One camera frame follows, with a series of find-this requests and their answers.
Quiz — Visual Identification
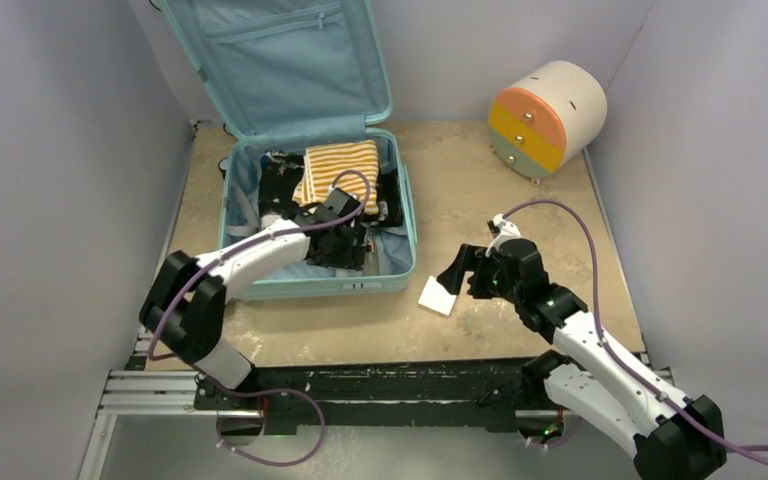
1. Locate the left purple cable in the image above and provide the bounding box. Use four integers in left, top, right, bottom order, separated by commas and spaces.
145, 169, 373, 469

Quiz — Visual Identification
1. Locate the round pastel drawer cabinet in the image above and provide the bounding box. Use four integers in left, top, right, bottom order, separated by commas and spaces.
486, 60, 608, 184

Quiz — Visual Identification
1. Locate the black white patterned garment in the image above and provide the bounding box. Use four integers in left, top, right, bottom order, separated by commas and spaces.
258, 150, 404, 227

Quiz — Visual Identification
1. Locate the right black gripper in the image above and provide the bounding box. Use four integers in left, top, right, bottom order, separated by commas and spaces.
437, 244, 523, 304

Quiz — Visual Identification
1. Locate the purple cable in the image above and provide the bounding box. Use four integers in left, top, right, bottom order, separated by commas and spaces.
501, 198, 768, 475
145, 169, 373, 469

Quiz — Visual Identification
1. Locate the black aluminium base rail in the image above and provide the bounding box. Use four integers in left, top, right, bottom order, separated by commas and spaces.
77, 291, 703, 480

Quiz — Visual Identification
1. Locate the grey suitcase strap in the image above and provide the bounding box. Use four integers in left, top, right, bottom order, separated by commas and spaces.
226, 184, 259, 240

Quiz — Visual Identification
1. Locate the orange white striped cloth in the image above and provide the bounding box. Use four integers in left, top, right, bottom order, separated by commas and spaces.
292, 140, 380, 215

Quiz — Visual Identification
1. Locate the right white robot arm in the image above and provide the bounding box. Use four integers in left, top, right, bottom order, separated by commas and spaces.
436, 238, 727, 479

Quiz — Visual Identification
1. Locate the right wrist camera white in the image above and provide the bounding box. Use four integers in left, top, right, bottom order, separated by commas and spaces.
486, 214, 522, 257

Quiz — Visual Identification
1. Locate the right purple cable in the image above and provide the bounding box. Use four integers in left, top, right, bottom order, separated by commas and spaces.
501, 198, 768, 475

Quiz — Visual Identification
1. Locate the light blue open suitcase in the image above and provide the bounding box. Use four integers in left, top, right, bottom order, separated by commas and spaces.
160, 1, 418, 300

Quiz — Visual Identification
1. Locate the white square packet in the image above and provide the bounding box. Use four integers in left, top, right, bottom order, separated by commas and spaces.
417, 276, 457, 317

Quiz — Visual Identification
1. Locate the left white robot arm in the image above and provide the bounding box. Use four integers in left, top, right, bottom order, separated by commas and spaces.
138, 188, 364, 409

